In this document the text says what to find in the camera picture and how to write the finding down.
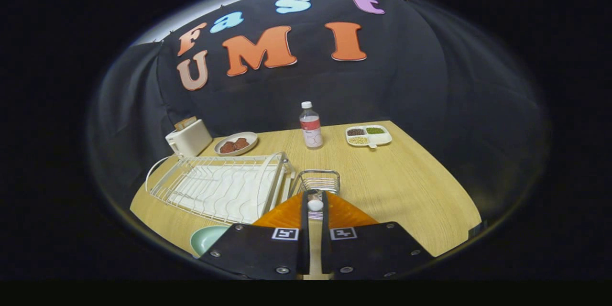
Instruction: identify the clear bottle with white cap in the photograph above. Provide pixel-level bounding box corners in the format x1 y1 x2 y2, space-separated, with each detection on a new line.
299 101 324 150

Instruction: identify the white divided tray with beans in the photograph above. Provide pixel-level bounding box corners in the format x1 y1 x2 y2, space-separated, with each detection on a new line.
345 125 393 149

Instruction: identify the metal wire basket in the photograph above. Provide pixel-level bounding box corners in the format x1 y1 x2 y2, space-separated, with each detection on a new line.
289 170 341 197

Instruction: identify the white toaster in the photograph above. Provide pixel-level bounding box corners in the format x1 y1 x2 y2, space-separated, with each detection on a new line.
165 120 213 157

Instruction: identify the black backdrop cloth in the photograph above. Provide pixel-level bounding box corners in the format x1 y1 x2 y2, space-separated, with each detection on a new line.
88 0 548 230

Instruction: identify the white wire dish rack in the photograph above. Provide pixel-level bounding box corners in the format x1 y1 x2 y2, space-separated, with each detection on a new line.
145 152 297 225

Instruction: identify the black table clamp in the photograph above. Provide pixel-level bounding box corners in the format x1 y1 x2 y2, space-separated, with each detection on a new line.
468 220 488 240

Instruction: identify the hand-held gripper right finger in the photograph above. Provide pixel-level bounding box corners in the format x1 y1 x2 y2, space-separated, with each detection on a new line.
319 190 435 280

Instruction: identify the small beige plate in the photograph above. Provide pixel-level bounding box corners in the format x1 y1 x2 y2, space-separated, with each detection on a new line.
214 131 259 156

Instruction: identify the metal spoon with pink handle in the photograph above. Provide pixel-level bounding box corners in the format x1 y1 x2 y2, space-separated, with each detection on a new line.
306 189 326 221

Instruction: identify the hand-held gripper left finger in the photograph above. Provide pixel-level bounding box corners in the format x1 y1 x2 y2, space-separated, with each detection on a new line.
198 190 311 280

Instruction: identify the light green plate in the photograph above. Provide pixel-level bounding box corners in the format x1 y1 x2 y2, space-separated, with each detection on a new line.
190 225 231 258

